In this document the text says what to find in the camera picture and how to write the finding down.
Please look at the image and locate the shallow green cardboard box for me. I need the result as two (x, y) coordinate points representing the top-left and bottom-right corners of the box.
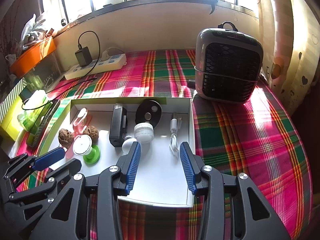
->
(38, 98), (195, 207)

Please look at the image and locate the black round disc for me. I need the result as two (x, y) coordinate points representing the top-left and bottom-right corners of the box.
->
(135, 99), (162, 128)

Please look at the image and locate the green tissue pack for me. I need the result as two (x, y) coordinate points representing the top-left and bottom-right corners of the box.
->
(17, 90), (49, 132)

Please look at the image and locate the heart patterned curtain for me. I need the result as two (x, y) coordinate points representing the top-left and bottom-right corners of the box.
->
(258, 0), (319, 114)

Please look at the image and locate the white mushroom-shaped knob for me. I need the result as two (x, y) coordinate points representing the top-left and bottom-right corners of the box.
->
(121, 135), (137, 154)

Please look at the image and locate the orange storage tray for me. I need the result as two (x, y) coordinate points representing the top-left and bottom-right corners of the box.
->
(10, 37), (56, 78)

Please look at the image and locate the white usb cable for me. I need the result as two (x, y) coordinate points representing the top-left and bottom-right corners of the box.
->
(169, 112), (184, 159)

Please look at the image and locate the walnut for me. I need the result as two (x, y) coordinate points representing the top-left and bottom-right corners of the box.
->
(83, 125), (99, 144)
(58, 128), (74, 149)

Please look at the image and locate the black power adapter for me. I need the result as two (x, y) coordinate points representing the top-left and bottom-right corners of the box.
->
(75, 45), (93, 67)

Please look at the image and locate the black charging cable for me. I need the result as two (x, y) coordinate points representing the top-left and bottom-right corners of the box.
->
(21, 30), (101, 111)

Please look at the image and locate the pink clip with teal pad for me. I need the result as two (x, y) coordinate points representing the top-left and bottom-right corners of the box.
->
(73, 108), (88, 126)

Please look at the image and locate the black smartphone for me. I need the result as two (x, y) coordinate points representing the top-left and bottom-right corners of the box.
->
(26, 99), (60, 149)

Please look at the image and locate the yellow green box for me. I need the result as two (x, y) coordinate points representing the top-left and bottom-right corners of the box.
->
(0, 78), (28, 142)

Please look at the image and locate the walnut in box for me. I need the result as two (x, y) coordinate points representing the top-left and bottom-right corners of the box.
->
(83, 125), (99, 144)

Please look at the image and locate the white power strip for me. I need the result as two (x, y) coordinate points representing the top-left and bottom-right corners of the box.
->
(64, 54), (126, 80)

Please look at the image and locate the black rectangular device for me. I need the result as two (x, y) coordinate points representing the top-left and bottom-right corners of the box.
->
(109, 104), (127, 147)

